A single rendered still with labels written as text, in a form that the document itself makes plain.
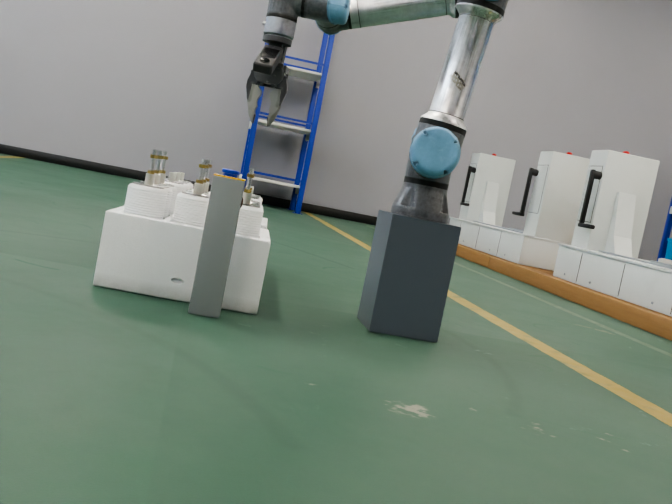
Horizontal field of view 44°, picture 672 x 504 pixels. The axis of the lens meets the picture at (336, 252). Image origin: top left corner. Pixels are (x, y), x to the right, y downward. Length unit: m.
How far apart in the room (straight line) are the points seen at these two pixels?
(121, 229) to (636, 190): 3.25
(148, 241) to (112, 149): 6.52
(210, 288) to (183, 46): 6.75
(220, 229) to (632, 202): 3.14
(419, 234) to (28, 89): 6.87
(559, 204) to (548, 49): 4.12
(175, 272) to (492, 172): 4.83
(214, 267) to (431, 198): 0.59
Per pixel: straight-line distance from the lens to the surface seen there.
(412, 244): 2.07
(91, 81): 8.55
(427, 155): 1.96
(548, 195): 5.25
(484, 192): 6.58
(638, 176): 4.69
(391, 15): 2.17
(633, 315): 3.77
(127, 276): 2.00
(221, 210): 1.84
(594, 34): 9.44
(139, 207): 2.01
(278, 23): 2.05
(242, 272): 1.98
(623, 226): 4.60
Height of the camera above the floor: 0.35
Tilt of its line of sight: 5 degrees down
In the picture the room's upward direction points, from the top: 11 degrees clockwise
